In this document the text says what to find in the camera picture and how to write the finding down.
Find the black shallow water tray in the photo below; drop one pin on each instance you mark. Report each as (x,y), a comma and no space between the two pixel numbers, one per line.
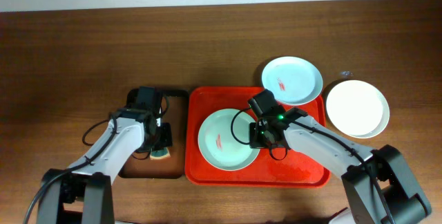
(144,165)

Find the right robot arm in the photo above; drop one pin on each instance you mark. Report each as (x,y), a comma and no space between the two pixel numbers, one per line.
(379,184)

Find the green yellow sponge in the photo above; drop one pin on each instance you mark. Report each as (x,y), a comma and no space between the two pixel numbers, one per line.
(160,154)

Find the white plate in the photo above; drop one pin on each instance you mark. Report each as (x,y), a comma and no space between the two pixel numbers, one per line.
(357,109)

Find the pale green plate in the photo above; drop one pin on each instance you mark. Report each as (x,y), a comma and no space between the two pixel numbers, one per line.
(223,140)

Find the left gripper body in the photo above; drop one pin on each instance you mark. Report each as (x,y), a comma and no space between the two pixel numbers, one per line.
(166,138)

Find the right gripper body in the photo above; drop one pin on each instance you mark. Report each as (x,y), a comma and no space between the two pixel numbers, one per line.
(255,135)

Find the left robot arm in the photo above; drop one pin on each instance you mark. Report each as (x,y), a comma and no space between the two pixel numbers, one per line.
(82,193)

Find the pale blue plate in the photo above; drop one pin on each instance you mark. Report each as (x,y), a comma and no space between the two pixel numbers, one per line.
(292,80)

